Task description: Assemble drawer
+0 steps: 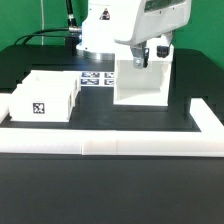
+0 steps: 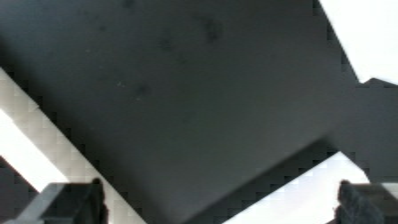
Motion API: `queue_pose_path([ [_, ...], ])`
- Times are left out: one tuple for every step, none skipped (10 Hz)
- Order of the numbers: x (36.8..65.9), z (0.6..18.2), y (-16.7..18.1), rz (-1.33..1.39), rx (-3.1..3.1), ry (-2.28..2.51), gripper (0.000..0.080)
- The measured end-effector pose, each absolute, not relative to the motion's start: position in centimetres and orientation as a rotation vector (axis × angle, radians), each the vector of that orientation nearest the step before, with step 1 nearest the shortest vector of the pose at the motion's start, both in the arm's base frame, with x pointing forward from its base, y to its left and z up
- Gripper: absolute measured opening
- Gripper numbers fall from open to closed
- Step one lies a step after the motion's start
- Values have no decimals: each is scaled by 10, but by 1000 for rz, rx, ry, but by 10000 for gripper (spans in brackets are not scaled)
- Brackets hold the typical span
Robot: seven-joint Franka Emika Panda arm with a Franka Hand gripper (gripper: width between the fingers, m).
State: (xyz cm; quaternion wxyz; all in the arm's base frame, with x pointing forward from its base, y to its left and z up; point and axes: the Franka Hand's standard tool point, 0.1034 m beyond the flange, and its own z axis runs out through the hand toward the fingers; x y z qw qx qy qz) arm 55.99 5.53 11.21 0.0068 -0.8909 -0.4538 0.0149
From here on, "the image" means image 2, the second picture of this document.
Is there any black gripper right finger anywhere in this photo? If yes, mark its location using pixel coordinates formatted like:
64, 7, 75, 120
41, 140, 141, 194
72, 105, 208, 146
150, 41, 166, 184
335, 181, 398, 224

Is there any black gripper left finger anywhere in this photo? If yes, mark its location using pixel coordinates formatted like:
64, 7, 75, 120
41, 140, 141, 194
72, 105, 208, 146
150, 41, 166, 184
17, 178, 109, 224

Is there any white foam border frame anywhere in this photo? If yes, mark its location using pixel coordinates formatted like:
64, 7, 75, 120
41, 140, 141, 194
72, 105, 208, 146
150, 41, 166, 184
0, 68, 398, 224

